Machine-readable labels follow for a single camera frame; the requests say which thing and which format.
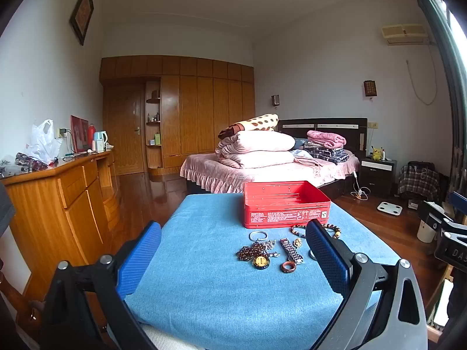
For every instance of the wall switch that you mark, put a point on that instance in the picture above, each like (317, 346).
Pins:
(373, 125)

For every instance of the dark patterned cloth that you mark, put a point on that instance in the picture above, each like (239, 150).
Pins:
(31, 162)

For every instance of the wooden door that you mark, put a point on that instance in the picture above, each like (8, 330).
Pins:
(126, 135)

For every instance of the white plastic bag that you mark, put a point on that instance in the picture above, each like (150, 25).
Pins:
(43, 142)

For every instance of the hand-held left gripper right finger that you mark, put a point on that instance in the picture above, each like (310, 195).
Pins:
(324, 259)

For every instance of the silver bangle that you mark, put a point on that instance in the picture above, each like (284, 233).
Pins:
(258, 231)

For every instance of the white bathroom scale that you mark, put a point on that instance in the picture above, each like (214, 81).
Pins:
(389, 207)

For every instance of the dark wall box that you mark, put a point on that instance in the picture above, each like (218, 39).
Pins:
(275, 100)

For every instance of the plaid bag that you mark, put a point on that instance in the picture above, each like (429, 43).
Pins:
(417, 182)

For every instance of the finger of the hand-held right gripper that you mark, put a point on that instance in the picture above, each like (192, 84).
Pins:
(432, 217)
(459, 206)

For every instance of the beige air conditioner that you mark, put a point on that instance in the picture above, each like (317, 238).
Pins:
(405, 33)

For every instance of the red tin box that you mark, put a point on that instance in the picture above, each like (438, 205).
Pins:
(284, 217)

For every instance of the beige ribbed fabric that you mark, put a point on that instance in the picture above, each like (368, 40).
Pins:
(164, 339)

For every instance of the gold brooch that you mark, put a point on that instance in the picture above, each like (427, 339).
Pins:
(297, 243)

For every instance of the red thermos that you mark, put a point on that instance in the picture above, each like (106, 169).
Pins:
(91, 135)

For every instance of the dark nightstand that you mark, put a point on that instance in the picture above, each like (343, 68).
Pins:
(377, 178)

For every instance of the white bin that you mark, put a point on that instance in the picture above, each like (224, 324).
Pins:
(427, 229)

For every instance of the wooden wardrobe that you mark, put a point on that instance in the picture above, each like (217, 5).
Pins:
(204, 116)

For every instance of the wall calendar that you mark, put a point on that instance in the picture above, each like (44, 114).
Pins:
(369, 87)

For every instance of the yellow plush toy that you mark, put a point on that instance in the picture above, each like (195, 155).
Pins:
(377, 153)

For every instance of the wall plug charger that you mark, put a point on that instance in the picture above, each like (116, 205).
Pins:
(62, 132)

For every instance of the red framed picture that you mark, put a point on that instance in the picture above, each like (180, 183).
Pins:
(78, 135)

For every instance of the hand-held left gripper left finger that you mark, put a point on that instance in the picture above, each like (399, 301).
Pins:
(140, 259)

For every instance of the light blue electric kettle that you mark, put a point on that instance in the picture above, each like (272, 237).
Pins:
(99, 141)

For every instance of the wooden dresser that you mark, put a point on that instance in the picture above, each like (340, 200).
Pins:
(62, 204)

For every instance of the dark wooden headboard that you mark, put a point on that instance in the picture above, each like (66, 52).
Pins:
(350, 135)

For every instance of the silver metal wristwatch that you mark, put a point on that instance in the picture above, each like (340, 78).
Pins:
(292, 253)

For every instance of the cream spotted blanket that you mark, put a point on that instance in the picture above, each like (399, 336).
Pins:
(259, 122)

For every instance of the blue towel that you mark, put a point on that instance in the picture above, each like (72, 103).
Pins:
(219, 291)

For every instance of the bed with pink bedspread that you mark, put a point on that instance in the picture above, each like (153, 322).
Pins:
(237, 177)

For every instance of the dark framed wall picture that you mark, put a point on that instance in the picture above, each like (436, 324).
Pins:
(82, 12)

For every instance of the pink folded blanket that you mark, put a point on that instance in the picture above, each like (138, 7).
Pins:
(326, 138)

